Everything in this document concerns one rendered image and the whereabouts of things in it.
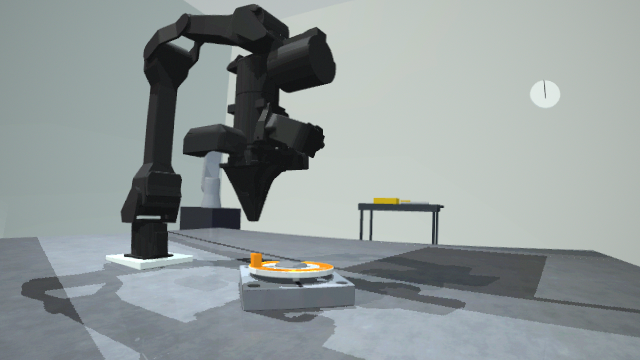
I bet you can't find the yellow and orange round plate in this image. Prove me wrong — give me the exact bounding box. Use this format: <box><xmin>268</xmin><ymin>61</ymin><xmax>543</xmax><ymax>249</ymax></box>
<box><xmin>248</xmin><ymin>253</ymin><xmax>334</xmax><ymax>278</ymax></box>

